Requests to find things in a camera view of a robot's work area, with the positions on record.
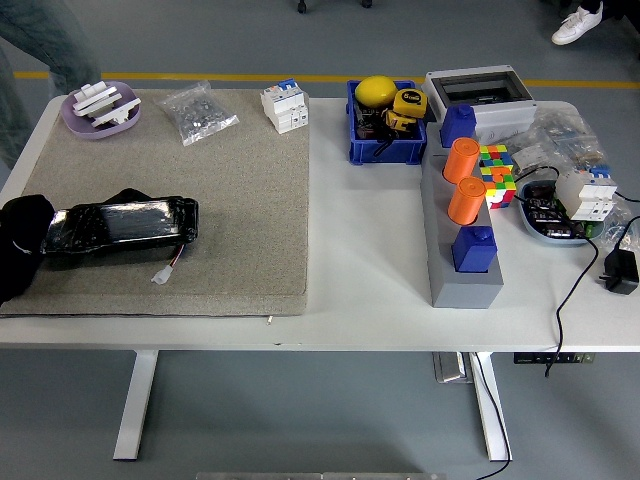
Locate blue block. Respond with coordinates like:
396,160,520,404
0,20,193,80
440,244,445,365
439,104,477,149
451,225,499,274

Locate black power adapter with cord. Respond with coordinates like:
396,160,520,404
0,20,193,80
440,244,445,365
598,215,640,295

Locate black cable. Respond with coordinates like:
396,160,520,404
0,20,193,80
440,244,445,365
469,352,512,480
513,166,600,379

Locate black rag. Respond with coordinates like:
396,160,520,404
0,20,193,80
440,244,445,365
0,194,56,306

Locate white plastic rail piece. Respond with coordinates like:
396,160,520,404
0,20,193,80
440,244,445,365
88,97,143,130
73,79,119,115

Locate clear bag of parts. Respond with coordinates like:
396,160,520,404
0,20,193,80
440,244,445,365
509,107,601,174
597,192,640,254

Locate white circuit breaker blue levers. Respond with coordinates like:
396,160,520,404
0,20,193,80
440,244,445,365
259,78,310,136
555,163,619,222

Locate purple plastic tray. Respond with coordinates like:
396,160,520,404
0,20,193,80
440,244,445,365
60,80,143,141

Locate grey electrical enclosure box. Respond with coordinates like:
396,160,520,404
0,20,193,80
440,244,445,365
423,65,539,144

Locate white sneaker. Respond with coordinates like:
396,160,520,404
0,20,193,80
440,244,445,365
551,1,605,47

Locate black table control panel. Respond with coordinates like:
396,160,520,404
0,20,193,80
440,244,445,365
513,352,597,365

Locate orange cylinder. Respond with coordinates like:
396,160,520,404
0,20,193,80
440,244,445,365
446,176,487,226
443,137,481,185

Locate light blue bowl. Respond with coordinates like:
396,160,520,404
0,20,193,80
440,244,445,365
515,179,606,248

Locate glossy black panel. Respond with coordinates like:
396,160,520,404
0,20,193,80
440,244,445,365
40,187,200,257

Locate grey block holder base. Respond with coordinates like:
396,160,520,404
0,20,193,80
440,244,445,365
419,134,504,309

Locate person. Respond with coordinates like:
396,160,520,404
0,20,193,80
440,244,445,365
0,0,104,171

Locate white table leg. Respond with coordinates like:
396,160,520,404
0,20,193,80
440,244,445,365
112,349,160,462
469,352,513,462

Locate yellow round object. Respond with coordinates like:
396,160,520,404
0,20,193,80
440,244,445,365
354,75,399,109

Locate white connector with coloured wires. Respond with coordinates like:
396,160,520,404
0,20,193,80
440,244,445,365
151,243,187,286

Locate clear bag of screws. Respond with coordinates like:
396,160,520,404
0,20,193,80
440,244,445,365
153,79,240,148

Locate grey metal box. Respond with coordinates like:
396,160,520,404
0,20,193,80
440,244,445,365
432,352,474,385

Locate large yellow tape measure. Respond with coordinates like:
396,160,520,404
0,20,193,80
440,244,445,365
391,88,430,121

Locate grey-brown mat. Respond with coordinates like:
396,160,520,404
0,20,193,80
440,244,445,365
0,88,311,318

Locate blue plastic bin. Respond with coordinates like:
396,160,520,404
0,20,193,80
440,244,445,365
345,78,429,167

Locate colourful puzzle cube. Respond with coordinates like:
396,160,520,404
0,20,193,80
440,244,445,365
478,144,518,210

